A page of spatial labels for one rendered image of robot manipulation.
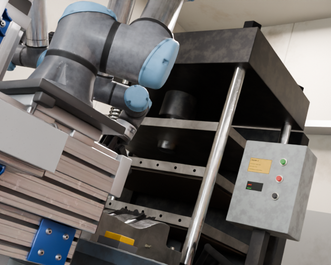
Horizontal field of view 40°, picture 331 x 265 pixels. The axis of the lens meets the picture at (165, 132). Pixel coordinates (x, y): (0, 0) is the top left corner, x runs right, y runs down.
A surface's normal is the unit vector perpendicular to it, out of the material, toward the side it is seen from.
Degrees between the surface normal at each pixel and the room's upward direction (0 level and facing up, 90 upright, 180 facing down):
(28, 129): 90
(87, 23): 86
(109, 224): 90
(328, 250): 90
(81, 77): 72
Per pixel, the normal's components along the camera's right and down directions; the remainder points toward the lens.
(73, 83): 0.61, -0.34
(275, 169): -0.54, -0.39
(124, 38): 0.13, -0.33
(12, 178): 0.73, 0.04
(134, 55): -0.05, 0.21
